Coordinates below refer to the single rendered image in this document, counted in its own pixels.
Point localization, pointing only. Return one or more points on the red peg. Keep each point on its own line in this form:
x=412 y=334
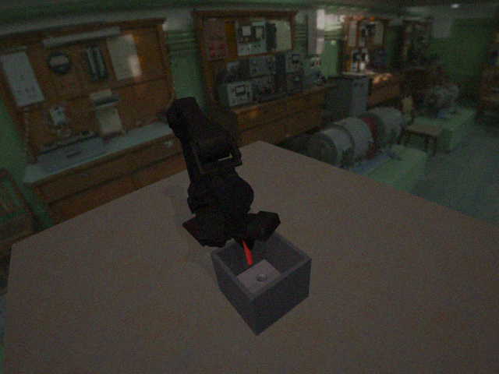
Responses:
x=248 y=253

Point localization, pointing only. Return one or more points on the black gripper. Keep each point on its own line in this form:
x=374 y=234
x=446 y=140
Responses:
x=252 y=226

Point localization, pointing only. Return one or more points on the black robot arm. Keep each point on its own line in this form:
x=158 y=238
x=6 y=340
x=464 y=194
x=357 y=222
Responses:
x=203 y=143

